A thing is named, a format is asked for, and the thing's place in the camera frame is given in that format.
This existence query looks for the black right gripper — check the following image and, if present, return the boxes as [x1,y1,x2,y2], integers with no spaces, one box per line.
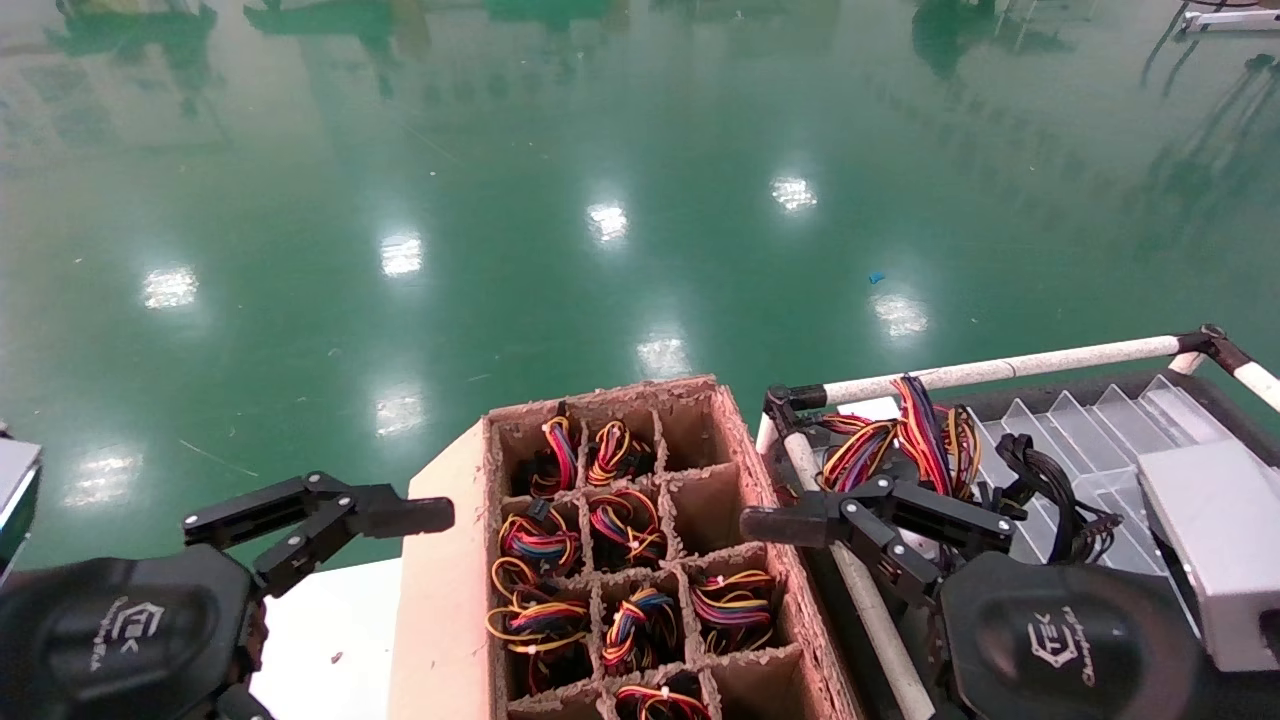
[742,477,1208,720]

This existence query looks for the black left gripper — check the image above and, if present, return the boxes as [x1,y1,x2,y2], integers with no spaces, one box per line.
[0,473,456,720]

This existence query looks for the power supply with coloured wires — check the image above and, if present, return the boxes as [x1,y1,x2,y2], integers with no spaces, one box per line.
[600,587,681,673]
[588,487,669,569]
[612,672,713,720]
[486,556,593,691]
[690,570,779,656]
[525,405,581,498]
[497,498,583,576]
[585,420,656,488]

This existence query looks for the brown cardboard divider box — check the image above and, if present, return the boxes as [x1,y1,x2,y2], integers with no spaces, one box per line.
[388,375,869,720]

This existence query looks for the black plastic bin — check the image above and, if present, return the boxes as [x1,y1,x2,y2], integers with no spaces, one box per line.
[775,368,1280,720]

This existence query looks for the black pipe corner joint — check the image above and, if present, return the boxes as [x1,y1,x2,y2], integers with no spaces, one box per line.
[1175,323,1256,376]
[763,383,831,436]

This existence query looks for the clear ridged plastic tray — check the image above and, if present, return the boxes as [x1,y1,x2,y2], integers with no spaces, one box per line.
[965,375,1236,601]

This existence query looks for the power supply with black cables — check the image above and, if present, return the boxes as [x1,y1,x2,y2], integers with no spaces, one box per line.
[812,375,1123,566]

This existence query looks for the white metal frame bar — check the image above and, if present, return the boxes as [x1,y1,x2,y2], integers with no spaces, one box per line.
[1180,5,1280,33]

